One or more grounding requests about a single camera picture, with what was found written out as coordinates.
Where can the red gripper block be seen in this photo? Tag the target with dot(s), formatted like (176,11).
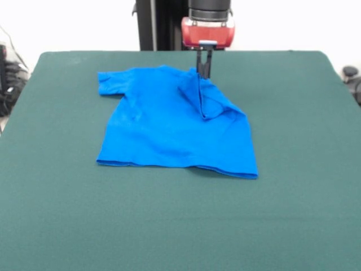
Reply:
(208,34)

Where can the blue shirt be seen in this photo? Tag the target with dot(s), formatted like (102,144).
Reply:
(175,132)

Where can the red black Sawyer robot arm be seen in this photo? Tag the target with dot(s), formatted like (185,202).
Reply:
(210,8)

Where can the dark green table cloth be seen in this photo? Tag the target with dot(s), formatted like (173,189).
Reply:
(225,220)

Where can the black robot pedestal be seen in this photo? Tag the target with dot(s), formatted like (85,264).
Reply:
(163,25)

